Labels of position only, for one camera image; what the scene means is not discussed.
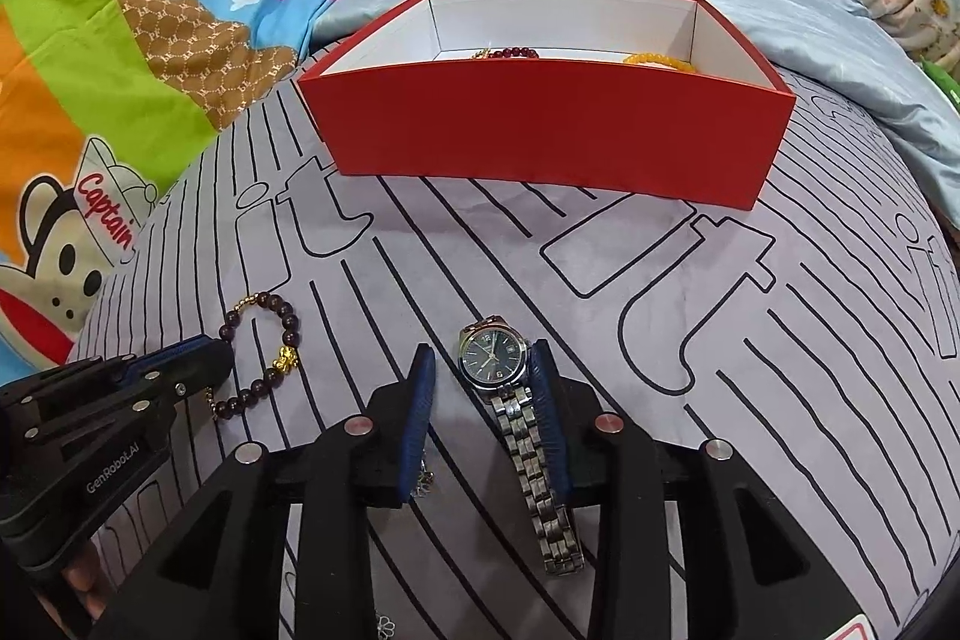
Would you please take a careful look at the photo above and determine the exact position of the orange bead bracelet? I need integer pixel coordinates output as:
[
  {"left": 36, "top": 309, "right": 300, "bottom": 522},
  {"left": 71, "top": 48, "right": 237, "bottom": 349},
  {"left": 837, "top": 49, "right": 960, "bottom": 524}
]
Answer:
[{"left": 622, "top": 52, "right": 700, "bottom": 74}]

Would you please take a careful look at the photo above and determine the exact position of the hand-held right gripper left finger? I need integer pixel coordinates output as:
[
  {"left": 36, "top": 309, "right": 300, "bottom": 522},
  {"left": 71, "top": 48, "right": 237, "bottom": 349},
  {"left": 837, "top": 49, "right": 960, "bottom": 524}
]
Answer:
[{"left": 90, "top": 342, "right": 437, "bottom": 640}]

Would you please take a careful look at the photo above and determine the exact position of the silver chain necklace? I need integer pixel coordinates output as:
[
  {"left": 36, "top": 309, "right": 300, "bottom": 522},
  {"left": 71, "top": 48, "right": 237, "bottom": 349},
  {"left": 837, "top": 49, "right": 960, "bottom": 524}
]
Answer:
[{"left": 373, "top": 452, "right": 437, "bottom": 639}]

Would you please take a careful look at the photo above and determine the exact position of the silver wristwatch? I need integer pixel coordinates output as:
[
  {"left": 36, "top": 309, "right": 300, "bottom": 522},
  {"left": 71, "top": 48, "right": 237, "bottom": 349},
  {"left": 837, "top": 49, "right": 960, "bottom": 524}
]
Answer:
[{"left": 457, "top": 321, "right": 586, "bottom": 575}]

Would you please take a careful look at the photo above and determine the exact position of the dark bead bracelet gold charm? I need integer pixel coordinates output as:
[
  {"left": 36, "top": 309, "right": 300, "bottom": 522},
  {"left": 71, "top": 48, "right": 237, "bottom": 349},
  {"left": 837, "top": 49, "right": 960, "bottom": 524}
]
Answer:
[{"left": 208, "top": 291, "right": 302, "bottom": 422}]

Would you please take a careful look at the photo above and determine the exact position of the green object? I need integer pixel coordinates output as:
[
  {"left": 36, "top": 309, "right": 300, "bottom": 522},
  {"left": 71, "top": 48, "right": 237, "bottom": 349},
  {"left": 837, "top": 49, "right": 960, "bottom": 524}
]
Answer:
[{"left": 919, "top": 59, "right": 960, "bottom": 109}]

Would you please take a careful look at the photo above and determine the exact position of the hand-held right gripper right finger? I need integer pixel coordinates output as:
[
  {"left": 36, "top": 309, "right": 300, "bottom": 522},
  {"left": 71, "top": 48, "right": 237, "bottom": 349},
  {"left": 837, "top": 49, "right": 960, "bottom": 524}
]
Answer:
[{"left": 525, "top": 340, "right": 863, "bottom": 640}]

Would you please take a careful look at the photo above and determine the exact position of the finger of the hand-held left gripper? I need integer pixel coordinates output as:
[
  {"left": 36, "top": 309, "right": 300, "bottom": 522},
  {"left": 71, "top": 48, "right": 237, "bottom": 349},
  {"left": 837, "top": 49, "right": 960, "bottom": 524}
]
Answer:
[
  {"left": 0, "top": 338, "right": 235, "bottom": 461},
  {"left": 0, "top": 336, "right": 220, "bottom": 405}
]

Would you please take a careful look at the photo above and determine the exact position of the cartoon monkey blanket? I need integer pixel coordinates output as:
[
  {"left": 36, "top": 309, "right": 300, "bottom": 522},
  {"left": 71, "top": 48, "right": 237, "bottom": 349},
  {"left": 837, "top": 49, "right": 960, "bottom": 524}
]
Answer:
[{"left": 0, "top": 0, "right": 376, "bottom": 378}]

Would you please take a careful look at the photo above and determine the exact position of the light blue sheet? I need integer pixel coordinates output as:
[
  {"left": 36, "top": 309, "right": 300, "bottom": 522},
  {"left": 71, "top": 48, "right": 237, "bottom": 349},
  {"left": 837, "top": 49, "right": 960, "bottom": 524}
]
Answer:
[{"left": 311, "top": 0, "right": 960, "bottom": 236}]

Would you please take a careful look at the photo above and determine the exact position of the red cardboard box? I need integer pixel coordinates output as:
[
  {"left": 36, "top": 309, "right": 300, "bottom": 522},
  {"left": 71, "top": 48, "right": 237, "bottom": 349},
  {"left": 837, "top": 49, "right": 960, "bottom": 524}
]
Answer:
[{"left": 296, "top": 0, "right": 796, "bottom": 212}]

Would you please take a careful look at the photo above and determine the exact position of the grey striped bed sheet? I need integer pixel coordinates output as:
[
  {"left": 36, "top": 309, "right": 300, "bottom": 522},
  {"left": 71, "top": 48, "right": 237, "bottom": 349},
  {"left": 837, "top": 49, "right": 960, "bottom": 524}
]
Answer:
[{"left": 67, "top": 40, "right": 960, "bottom": 640}]

